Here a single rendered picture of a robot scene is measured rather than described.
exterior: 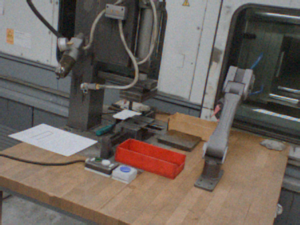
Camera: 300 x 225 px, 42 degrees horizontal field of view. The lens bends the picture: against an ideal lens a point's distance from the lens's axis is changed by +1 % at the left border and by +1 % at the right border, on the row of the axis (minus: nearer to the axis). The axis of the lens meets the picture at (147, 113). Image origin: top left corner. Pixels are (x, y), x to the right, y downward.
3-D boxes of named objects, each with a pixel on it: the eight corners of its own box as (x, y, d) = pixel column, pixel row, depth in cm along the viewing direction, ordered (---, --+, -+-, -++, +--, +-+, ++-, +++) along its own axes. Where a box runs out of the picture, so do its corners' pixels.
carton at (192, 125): (214, 145, 183) (217, 130, 180) (166, 132, 191) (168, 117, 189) (220, 138, 194) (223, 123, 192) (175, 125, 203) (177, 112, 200)
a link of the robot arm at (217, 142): (205, 156, 146) (229, 86, 158) (223, 161, 144) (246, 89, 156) (205, 150, 141) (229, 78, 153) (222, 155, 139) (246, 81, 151)
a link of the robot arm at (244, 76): (238, 71, 180) (228, 64, 151) (257, 75, 177) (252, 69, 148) (232, 97, 181) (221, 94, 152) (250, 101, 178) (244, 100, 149)
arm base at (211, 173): (197, 166, 135) (215, 172, 133) (211, 148, 153) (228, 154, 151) (193, 186, 138) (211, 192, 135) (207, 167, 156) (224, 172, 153)
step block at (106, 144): (106, 160, 148) (108, 138, 146) (99, 158, 149) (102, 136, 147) (114, 155, 154) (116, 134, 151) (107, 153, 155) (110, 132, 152)
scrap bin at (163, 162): (173, 179, 140) (176, 165, 139) (114, 161, 149) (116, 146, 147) (183, 168, 151) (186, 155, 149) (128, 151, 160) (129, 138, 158)
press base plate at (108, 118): (138, 181, 142) (139, 174, 141) (30, 145, 159) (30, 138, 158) (191, 134, 200) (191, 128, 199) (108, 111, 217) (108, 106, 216)
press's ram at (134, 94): (140, 110, 157) (151, 38, 148) (87, 96, 166) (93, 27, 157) (157, 102, 173) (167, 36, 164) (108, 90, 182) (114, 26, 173)
